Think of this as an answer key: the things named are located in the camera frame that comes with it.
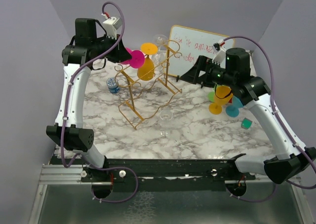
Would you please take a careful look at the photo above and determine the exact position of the blue wine glass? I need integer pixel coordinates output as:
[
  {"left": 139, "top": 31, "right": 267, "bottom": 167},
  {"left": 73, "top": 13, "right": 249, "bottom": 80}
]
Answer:
[{"left": 225, "top": 96, "right": 244, "bottom": 117}]

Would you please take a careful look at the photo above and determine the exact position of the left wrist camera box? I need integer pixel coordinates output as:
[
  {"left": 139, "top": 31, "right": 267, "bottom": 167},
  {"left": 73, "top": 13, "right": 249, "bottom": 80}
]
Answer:
[{"left": 102, "top": 12, "right": 122, "bottom": 40}]

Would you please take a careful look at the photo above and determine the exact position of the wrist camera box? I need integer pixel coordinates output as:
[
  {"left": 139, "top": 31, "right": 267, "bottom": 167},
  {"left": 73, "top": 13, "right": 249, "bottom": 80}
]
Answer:
[
  {"left": 102, "top": 12, "right": 122, "bottom": 40},
  {"left": 212, "top": 39, "right": 226, "bottom": 64}
]

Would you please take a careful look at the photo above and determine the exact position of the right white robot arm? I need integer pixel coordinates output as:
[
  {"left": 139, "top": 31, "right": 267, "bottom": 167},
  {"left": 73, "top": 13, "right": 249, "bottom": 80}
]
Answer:
[{"left": 177, "top": 48, "right": 316, "bottom": 184}]

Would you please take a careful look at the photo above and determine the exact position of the gold framed whiteboard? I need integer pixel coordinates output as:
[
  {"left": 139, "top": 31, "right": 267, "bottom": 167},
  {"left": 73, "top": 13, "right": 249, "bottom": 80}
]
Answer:
[{"left": 168, "top": 25, "right": 227, "bottom": 76}]

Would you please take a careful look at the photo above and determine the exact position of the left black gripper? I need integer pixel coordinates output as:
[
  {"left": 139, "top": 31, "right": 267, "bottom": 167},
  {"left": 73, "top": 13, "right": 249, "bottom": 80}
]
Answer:
[{"left": 91, "top": 32, "right": 131, "bottom": 63}]

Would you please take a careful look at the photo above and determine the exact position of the teal green cube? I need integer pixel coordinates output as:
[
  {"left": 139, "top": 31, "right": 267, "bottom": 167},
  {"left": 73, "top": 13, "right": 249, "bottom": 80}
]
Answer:
[{"left": 241, "top": 118, "right": 253, "bottom": 130}]

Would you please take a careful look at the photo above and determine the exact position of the pink wine glass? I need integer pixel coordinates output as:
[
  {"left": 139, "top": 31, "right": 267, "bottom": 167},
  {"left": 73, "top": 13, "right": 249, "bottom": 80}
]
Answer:
[{"left": 122, "top": 48, "right": 145, "bottom": 69}]

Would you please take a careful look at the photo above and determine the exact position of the gold wire glass rack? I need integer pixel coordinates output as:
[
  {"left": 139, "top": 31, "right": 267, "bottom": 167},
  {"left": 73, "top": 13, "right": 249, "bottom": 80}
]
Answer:
[{"left": 114, "top": 40, "right": 182, "bottom": 129}]

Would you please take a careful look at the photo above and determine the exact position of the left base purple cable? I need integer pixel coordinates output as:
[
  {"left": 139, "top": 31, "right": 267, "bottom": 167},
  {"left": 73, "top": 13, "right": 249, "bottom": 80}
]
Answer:
[{"left": 90, "top": 166, "right": 139, "bottom": 204}]

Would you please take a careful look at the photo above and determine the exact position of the clear wine glass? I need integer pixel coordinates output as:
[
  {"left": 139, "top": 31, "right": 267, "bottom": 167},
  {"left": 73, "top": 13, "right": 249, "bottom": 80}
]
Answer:
[
  {"left": 159, "top": 109, "right": 173, "bottom": 137},
  {"left": 151, "top": 35, "right": 168, "bottom": 67}
]

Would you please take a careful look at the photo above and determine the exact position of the orange wine glass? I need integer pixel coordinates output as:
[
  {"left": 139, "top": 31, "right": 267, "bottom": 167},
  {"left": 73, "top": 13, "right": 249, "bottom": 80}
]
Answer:
[{"left": 137, "top": 42, "right": 158, "bottom": 81}]

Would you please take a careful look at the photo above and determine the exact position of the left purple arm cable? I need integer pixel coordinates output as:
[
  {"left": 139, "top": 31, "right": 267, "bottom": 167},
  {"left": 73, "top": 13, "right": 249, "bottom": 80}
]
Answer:
[{"left": 60, "top": 1, "right": 126, "bottom": 169}]

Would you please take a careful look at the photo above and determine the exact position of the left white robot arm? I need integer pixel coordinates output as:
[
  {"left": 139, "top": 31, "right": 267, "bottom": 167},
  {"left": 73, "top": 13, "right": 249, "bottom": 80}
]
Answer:
[{"left": 46, "top": 17, "right": 131, "bottom": 182}]

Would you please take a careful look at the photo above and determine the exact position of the green wine glass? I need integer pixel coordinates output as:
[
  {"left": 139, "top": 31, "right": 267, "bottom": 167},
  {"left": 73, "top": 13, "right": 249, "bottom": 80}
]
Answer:
[{"left": 207, "top": 85, "right": 217, "bottom": 103}]

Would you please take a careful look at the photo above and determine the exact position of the blue patterned small jar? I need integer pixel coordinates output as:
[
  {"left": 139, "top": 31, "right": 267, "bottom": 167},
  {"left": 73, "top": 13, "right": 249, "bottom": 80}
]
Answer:
[{"left": 106, "top": 77, "right": 120, "bottom": 94}]

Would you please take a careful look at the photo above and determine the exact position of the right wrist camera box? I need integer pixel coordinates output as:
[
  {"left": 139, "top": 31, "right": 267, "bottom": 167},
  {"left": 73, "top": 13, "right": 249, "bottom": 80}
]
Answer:
[{"left": 212, "top": 39, "right": 226, "bottom": 64}]

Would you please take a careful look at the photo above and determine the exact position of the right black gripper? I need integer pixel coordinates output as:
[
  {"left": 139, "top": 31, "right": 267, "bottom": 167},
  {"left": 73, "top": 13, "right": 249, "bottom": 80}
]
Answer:
[{"left": 180, "top": 55, "right": 236, "bottom": 88}]

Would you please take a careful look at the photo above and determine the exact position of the yellow wine glass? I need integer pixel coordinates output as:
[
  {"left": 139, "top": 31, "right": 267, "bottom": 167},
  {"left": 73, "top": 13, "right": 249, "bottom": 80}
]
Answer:
[{"left": 209, "top": 85, "right": 233, "bottom": 115}]

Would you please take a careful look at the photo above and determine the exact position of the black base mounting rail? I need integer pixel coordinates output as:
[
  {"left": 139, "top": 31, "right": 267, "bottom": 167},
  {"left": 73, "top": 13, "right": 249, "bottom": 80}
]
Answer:
[{"left": 81, "top": 157, "right": 257, "bottom": 192}]

